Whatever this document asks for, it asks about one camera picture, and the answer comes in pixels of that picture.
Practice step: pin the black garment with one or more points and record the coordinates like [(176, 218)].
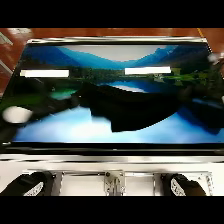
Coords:
[(133, 106)]

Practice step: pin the silver frame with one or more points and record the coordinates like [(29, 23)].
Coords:
[(100, 165)]

